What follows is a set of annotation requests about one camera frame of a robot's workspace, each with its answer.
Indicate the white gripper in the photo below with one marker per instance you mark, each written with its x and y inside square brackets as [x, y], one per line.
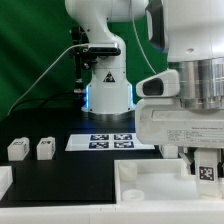
[161, 121]

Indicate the white square tabletop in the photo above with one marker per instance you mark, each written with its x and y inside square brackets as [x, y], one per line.
[156, 180]

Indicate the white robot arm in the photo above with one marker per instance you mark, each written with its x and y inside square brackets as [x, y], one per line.
[181, 106]

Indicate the white tag sheet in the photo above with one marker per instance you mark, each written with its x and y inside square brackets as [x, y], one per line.
[102, 142]

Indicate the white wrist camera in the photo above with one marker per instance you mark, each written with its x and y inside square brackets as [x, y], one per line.
[164, 84]

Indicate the white front wall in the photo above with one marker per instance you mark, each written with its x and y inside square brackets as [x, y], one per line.
[185, 212]

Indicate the black camera stand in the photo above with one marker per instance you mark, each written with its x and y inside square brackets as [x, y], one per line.
[80, 56]

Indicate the white obstacle wall left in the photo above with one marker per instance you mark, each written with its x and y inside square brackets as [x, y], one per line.
[6, 179]

